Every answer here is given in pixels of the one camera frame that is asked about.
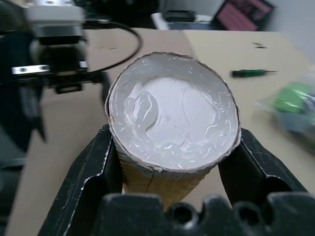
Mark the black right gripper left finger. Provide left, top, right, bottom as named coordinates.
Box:
left=36, top=123, right=124, bottom=236

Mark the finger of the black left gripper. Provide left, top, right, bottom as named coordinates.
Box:
left=82, top=70, right=112, bottom=109
left=18, top=78, right=48, bottom=144

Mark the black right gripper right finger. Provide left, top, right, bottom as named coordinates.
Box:
left=217, top=127, right=310, bottom=209

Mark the brown paper cup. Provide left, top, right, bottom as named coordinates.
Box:
left=105, top=51, right=241, bottom=209

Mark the clear plastic bag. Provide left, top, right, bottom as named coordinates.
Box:
left=254, top=73, right=315, bottom=149

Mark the green packet in bag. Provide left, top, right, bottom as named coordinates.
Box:
left=272, top=81, right=315, bottom=114

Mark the black keyboard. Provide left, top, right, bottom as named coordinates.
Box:
left=161, top=10, right=195, bottom=22

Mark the screen with pink pattern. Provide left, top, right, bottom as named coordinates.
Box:
left=214, top=0, right=275, bottom=32

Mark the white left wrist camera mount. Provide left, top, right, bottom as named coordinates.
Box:
left=24, top=4, right=86, bottom=45

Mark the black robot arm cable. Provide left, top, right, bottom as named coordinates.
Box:
left=85, top=20, right=144, bottom=74

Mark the green handled screwdriver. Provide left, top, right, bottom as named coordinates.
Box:
left=231, top=69, right=279, bottom=78

